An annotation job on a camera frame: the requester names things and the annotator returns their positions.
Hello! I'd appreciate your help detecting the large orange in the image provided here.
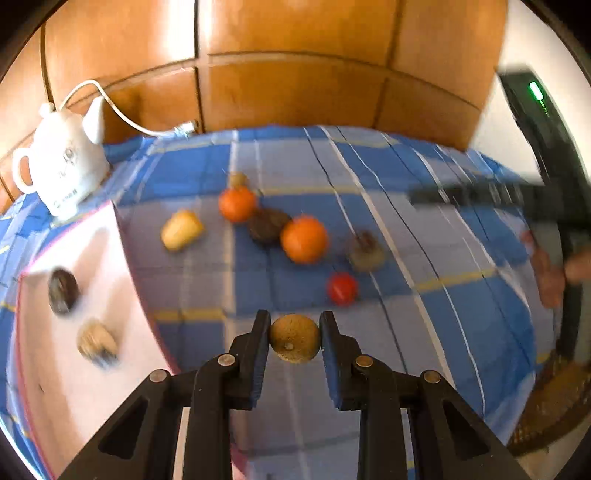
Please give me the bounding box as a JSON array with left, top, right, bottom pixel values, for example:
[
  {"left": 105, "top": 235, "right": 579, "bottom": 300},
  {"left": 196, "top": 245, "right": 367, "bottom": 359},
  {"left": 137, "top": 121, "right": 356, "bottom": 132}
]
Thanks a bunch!
[{"left": 280, "top": 216, "right": 329, "bottom": 265}]

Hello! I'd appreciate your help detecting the wooden cabinet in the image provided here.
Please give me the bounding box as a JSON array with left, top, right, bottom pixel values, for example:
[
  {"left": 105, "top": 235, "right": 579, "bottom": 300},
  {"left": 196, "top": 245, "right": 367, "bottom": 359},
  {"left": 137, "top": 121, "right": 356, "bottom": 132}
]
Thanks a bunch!
[{"left": 0, "top": 0, "right": 509, "bottom": 214}]

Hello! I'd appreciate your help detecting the person's right hand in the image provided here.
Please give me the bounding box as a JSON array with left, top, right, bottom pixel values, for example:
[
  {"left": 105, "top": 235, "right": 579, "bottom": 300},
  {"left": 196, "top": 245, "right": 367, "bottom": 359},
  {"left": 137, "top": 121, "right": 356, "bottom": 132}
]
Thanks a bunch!
[{"left": 521, "top": 230, "right": 591, "bottom": 310}]

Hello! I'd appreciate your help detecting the blue plaid tablecloth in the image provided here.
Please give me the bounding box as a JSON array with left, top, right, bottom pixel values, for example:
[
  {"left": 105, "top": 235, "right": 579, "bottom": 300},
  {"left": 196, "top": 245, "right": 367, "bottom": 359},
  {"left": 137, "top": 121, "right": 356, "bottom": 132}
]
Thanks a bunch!
[{"left": 0, "top": 124, "right": 571, "bottom": 480}]

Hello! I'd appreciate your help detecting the brown woven mat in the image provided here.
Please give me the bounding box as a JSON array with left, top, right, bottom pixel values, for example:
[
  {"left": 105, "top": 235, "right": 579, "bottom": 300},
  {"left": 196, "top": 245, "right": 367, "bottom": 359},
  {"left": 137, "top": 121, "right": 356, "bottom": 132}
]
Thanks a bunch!
[{"left": 507, "top": 355, "right": 591, "bottom": 459}]

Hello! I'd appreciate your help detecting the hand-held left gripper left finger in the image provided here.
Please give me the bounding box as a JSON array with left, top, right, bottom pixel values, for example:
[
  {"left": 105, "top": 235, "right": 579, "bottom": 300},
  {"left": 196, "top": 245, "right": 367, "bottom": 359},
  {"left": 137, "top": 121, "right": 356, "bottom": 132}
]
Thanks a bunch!
[{"left": 58, "top": 310, "right": 271, "bottom": 480}]

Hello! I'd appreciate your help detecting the cut tan fruit piece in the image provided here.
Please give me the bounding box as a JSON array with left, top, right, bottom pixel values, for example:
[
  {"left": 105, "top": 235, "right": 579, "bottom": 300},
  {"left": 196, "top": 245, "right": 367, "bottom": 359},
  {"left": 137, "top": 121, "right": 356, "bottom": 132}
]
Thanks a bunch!
[{"left": 76, "top": 318, "right": 120, "bottom": 369}]

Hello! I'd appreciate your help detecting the dark brown lumpy fruit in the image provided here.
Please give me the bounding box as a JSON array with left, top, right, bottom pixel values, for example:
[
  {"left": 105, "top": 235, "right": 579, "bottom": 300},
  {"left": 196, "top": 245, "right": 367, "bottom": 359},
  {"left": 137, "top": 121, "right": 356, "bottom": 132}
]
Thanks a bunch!
[{"left": 248, "top": 209, "right": 291, "bottom": 245}]

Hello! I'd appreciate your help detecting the yellow fruit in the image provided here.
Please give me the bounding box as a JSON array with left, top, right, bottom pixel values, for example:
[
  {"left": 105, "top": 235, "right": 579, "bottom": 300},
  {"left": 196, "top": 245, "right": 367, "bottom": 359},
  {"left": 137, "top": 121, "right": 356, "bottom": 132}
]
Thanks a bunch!
[{"left": 161, "top": 209, "right": 205, "bottom": 252}]

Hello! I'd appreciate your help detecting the dark brown oval fruit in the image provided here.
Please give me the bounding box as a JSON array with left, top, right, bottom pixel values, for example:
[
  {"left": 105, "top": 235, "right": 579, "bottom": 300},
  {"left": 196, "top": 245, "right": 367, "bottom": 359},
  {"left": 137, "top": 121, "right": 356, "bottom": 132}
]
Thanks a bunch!
[{"left": 47, "top": 269, "right": 79, "bottom": 315}]

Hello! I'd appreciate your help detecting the cut brown cylinder fruit piece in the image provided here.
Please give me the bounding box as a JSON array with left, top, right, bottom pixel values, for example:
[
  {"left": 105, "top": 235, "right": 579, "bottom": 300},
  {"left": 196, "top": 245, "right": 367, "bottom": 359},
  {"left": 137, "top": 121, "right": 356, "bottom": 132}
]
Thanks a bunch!
[{"left": 347, "top": 231, "right": 386, "bottom": 272}]

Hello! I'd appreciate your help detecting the white electric kettle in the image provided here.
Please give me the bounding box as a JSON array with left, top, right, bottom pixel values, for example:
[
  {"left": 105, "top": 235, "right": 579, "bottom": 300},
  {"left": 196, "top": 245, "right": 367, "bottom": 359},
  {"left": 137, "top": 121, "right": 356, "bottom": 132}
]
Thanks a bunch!
[{"left": 12, "top": 98, "right": 112, "bottom": 217}]

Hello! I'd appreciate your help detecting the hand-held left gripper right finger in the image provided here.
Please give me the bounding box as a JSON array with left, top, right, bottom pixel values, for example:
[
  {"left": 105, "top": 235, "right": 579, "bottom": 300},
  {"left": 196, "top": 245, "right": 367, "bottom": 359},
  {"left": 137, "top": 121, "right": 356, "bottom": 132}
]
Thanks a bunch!
[{"left": 320, "top": 311, "right": 532, "bottom": 480}]

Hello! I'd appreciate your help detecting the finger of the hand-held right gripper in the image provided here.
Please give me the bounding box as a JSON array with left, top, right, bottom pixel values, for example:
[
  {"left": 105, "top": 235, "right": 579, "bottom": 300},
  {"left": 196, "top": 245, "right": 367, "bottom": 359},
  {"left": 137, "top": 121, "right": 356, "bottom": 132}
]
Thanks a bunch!
[{"left": 409, "top": 181, "right": 527, "bottom": 209}]

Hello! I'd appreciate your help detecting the small orange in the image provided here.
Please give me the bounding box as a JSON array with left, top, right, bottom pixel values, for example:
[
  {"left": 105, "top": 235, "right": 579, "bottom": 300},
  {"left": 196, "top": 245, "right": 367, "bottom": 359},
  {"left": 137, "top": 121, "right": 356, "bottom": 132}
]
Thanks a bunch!
[{"left": 218, "top": 185, "right": 257, "bottom": 223}]

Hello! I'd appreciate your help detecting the pink-edged white tray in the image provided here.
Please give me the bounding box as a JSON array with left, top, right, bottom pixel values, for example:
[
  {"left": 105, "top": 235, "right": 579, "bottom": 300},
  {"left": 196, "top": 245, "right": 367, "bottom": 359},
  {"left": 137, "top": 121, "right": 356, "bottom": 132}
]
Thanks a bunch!
[{"left": 14, "top": 200, "right": 252, "bottom": 480}]

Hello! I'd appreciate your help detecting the white power cable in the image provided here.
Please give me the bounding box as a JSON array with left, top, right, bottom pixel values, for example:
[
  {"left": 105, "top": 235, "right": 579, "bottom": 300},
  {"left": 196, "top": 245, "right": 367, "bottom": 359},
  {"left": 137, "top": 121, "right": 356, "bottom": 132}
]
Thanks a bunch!
[{"left": 62, "top": 80, "right": 185, "bottom": 137}]

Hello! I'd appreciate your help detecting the red tomato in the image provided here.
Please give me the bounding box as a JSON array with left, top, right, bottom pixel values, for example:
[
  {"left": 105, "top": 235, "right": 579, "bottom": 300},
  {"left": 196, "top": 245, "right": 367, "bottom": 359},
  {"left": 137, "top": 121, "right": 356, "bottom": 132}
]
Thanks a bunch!
[{"left": 327, "top": 272, "right": 359, "bottom": 306}]

